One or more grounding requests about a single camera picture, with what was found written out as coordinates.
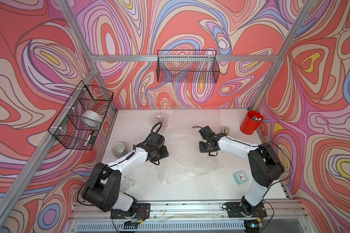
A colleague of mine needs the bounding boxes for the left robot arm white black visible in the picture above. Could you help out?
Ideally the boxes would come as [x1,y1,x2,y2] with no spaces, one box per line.
[81,143,169,216]

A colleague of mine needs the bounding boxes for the red pen holder cup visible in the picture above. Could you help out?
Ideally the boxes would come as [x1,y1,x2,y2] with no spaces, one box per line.
[240,111,264,135]

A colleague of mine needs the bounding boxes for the black wire basket left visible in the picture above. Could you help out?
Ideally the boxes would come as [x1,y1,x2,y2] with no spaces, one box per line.
[48,81,114,150]

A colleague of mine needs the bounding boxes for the small green alarm clock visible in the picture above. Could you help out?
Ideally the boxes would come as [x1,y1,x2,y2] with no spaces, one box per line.
[233,171,249,185]

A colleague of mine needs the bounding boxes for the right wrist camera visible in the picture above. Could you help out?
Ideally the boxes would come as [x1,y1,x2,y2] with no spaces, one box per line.
[199,126,216,141]

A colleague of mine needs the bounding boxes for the black wire basket back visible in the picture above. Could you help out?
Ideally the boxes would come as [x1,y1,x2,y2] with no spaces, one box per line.
[157,49,220,84]

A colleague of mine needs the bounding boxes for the lavender ceramic mug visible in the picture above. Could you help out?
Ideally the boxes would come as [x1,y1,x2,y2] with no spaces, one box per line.
[111,142,128,159]

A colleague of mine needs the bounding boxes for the red mug black handle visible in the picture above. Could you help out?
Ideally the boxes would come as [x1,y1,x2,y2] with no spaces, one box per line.
[155,115,166,122]

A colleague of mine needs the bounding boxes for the flat bubble wrap sheet stack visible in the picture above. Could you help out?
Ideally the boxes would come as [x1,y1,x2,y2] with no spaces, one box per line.
[166,109,222,136]

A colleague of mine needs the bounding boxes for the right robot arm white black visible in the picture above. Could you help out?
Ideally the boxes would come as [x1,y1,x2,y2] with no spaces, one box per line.
[198,135,285,217]

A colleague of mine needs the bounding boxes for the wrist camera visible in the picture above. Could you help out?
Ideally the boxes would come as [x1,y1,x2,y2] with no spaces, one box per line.
[146,133,165,147]
[199,126,216,141]

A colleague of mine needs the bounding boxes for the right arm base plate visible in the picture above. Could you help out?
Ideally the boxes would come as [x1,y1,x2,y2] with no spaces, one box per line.
[222,202,267,218]

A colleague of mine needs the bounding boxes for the black wire basket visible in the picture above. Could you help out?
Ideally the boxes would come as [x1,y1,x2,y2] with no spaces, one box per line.
[157,49,220,84]
[48,81,114,150]

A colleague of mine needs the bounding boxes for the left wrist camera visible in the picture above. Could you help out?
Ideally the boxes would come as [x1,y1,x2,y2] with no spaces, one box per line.
[146,133,165,147]

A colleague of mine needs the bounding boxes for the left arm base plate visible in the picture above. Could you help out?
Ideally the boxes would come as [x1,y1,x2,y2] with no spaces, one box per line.
[110,203,151,220]

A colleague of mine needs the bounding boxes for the bubble wrap sheet around mug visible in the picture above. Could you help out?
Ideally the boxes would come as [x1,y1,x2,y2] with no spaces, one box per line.
[154,113,168,125]

